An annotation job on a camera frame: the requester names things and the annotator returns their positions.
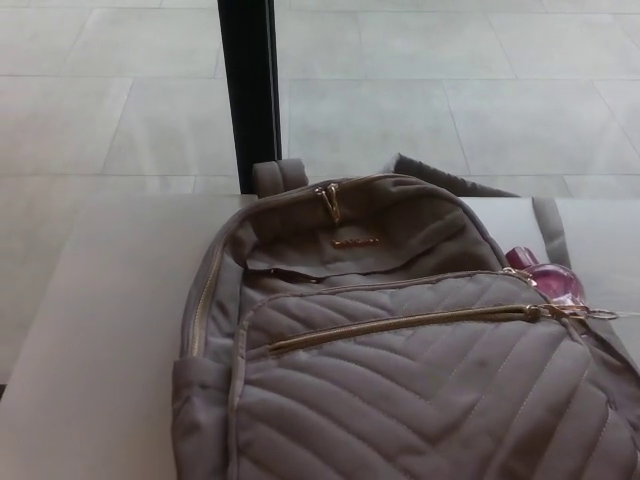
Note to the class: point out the pink transparent water bottle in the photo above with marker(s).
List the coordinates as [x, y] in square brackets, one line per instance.
[555, 280]

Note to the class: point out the dark grey fabric cushion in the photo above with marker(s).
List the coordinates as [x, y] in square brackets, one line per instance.
[440, 177]

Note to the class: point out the black vertical post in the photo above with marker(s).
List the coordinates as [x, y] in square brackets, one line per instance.
[250, 100]

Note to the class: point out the grey quilted backpack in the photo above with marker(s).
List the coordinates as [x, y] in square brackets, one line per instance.
[400, 375]

